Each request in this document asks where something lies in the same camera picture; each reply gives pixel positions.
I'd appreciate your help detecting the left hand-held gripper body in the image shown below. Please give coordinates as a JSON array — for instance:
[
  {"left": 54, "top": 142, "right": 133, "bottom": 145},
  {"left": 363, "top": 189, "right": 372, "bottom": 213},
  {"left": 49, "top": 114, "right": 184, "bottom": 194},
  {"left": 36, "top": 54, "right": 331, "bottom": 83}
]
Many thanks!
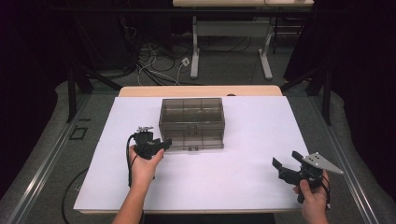
[{"left": 133, "top": 125, "right": 165, "bottom": 161}]

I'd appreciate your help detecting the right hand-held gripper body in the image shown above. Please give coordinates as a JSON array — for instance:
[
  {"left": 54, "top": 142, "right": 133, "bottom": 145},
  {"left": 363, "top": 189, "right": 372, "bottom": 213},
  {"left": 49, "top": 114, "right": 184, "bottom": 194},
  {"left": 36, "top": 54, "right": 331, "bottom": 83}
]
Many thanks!
[{"left": 277, "top": 151, "right": 345, "bottom": 188}]

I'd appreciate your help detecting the transparent grey drawer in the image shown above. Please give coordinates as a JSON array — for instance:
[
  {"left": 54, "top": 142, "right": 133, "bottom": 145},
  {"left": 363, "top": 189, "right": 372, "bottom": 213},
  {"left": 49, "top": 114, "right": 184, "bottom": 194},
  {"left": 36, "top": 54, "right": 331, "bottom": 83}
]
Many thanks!
[
  {"left": 163, "top": 136, "right": 225, "bottom": 153},
  {"left": 159, "top": 121, "right": 225, "bottom": 132},
  {"left": 160, "top": 129, "right": 225, "bottom": 139}
]

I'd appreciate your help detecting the transparent grey drawer box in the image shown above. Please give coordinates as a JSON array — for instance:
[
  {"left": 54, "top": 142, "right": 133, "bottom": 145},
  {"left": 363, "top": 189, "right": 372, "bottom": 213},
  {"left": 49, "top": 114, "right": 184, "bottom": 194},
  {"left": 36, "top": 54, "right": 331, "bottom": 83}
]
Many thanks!
[{"left": 158, "top": 97, "right": 226, "bottom": 146}]

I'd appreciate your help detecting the person's left hand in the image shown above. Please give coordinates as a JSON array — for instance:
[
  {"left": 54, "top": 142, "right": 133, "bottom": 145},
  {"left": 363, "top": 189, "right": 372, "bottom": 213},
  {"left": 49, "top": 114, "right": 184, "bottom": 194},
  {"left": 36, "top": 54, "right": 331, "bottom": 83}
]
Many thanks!
[{"left": 128, "top": 145, "right": 165, "bottom": 191}]

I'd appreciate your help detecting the person's right hand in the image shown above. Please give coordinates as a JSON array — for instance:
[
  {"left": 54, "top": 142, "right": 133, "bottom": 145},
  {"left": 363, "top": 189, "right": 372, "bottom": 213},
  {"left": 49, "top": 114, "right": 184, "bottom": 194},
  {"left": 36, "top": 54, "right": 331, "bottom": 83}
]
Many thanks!
[{"left": 292, "top": 169, "right": 332, "bottom": 217}]

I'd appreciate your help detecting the white paper sheet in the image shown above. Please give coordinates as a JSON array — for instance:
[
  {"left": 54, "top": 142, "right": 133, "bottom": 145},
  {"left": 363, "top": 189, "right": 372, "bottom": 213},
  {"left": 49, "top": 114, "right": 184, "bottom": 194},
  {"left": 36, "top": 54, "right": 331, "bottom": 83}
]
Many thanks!
[{"left": 73, "top": 95, "right": 309, "bottom": 211}]

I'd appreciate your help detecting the black metal stand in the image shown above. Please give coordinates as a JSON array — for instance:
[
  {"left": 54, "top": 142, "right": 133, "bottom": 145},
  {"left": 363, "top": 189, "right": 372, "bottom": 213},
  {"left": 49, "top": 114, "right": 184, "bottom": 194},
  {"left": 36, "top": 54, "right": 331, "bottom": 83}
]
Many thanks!
[
  {"left": 279, "top": 66, "right": 332, "bottom": 125},
  {"left": 66, "top": 66, "right": 122, "bottom": 124}
]

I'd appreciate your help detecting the dark curtain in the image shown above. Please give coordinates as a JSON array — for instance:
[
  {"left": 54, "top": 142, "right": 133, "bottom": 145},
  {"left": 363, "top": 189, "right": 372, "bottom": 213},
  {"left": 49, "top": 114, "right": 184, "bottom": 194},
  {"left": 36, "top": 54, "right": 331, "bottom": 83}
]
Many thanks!
[
  {"left": 283, "top": 0, "right": 396, "bottom": 200},
  {"left": 0, "top": 0, "right": 73, "bottom": 197}
]

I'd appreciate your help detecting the white-legged desk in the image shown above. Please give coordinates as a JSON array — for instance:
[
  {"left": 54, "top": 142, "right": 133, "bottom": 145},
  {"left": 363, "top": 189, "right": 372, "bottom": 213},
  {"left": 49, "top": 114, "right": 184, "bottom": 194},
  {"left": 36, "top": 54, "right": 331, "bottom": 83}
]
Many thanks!
[{"left": 172, "top": 0, "right": 315, "bottom": 80}]

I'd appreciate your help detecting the left hand-held gripper black cable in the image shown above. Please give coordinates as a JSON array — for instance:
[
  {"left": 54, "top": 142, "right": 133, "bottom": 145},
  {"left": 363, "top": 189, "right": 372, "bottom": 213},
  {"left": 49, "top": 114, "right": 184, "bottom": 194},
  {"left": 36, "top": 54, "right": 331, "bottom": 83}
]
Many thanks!
[{"left": 61, "top": 133, "right": 138, "bottom": 224}]

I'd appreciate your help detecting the hand-held gripper black cable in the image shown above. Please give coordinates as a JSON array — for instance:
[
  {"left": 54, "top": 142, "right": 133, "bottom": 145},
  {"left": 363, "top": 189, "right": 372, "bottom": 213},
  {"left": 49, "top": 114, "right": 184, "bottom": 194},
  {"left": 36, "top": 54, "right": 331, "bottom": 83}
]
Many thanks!
[
  {"left": 61, "top": 133, "right": 138, "bottom": 224},
  {"left": 321, "top": 175, "right": 332, "bottom": 210}
]

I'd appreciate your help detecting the aluminium rail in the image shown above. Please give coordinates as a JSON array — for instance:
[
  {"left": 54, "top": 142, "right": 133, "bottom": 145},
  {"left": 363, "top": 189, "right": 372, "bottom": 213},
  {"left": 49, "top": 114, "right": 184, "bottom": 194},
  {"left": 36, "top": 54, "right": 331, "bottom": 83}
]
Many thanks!
[
  {"left": 8, "top": 92, "right": 92, "bottom": 224},
  {"left": 311, "top": 96, "right": 379, "bottom": 224}
]

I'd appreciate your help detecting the right hand-held gripper black cable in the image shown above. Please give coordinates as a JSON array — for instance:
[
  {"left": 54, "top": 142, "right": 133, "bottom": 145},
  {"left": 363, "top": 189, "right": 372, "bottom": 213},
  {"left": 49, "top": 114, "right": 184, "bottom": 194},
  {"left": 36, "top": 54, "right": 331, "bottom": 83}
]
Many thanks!
[{"left": 321, "top": 175, "right": 332, "bottom": 210}]

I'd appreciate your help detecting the white cable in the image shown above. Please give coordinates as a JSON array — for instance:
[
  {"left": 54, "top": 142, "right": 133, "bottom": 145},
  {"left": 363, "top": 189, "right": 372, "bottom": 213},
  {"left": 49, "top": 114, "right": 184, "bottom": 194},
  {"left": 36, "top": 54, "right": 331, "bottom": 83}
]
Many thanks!
[{"left": 136, "top": 49, "right": 188, "bottom": 87}]

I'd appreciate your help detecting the tangle of black cables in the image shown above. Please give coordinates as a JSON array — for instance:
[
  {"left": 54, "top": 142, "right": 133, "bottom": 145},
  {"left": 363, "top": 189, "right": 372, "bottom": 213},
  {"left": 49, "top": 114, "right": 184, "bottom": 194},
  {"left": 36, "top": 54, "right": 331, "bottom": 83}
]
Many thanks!
[{"left": 118, "top": 15, "right": 200, "bottom": 87}]

